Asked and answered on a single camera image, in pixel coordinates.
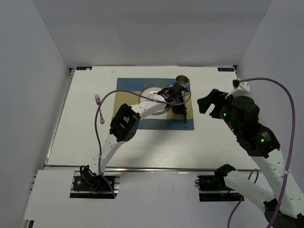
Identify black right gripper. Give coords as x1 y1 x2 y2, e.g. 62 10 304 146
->
197 88 242 135

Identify green handled table knife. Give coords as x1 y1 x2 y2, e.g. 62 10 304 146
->
184 114 188 128

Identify blue beige striped placemat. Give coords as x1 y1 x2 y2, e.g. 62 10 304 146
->
113 78 194 131

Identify iridescent rainbow fork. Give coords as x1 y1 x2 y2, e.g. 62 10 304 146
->
94 94 105 125

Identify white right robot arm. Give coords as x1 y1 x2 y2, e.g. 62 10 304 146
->
197 89 304 228

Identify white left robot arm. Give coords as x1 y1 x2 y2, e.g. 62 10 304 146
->
94 81 191 175

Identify metal cup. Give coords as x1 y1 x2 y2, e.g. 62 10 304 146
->
176 75 189 86

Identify white plate with red characters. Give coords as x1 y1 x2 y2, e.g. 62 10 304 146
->
140 86 169 116

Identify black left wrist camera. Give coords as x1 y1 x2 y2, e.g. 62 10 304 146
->
171 82 186 95

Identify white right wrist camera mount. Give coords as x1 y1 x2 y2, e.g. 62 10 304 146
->
225 79 250 99

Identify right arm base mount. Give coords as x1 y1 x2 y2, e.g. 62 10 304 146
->
194 164 236 191

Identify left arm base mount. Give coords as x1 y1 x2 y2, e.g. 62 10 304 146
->
72 165 115 194

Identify aluminium table edge rail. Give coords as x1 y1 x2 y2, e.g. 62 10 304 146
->
45 166 259 173

